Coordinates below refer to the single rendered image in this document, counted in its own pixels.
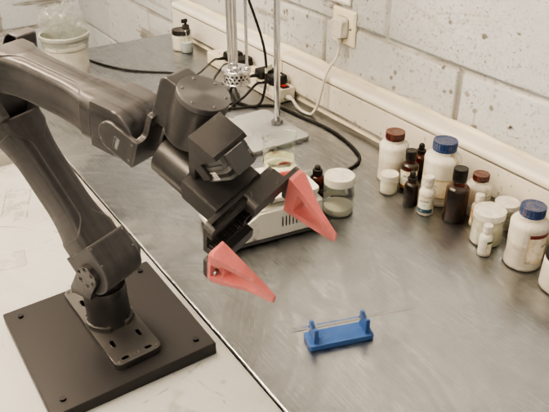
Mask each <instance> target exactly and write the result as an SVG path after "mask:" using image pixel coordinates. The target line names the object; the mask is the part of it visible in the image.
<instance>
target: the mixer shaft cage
mask: <svg viewBox="0 0 549 412"><path fill-rule="evenodd" d="M232 7H233V16H232ZM243 12H244V42H245V64H240V63H238V43H237V18H236V0H225V20H226V39H227V59H228V65H224V66H223V67H222V68H221V72H222V73H223V79H224V80H223V83H224V84H225V85H226V86H228V87H244V86H247V85H248V84H250V83H251V79H250V73H251V72H252V68H251V66H249V65H248V15H247V0H243ZM229 14H230V20H229ZM233 31H234V38H233ZM230 56H231V62H230ZM240 83H242V84H240Z"/></svg>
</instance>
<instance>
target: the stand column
mask: <svg viewBox="0 0 549 412"><path fill-rule="evenodd" d="M271 124H272V125H274V126H281V125H283V120H282V119H281V118H280V0H274V118H273V119H272V120H271Z"/></svg>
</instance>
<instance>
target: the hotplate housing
mask: <svg viewBox="0 0 549 412"><path fill-rule="evenodd" d="M315 197H316V199H317V200H318V203H319V206H320V207H321V209H322V208H323V198H322V197H321V196H320V195H319V194H318V193H317V192H316V193H315ZM284 203H285V200H284V201H280V202H277V203H272V204H268V205H267V206H266V207H265V208H264V209H263V210H261V211H260V212H259V213H258V214H257V215H256V216H255V217H254V218H253V219H252V220H251V221H250V222H249V223H248V225H249V226H250V227H251V228H252V229H253V233H252V237H251V239H250V240H249V241H248V242H246V243H245V244H244V245H243V246H242V247H241V249H242V248H246V247H248V246H252V245H255V244H261V243H264V242H267V241H271V240H276V239H279V238H283V237H286V236H290V235H295V234H298V233H302V232H305V231H310V230H313V229H311V228H309V227H308V226H307V225H305V224H304V223H302V222H300V221H298V220H297V219H296V218H295V217H293V216H291V215H290V214H288V213H286V212H285V211H284V210H283V207H284ZM199 217H200V220H201V221H202V222H203V224H205V222H206V221H207V219H206V218H205V217H203V216H202V215H201V214H200V213H199Z"/></svg>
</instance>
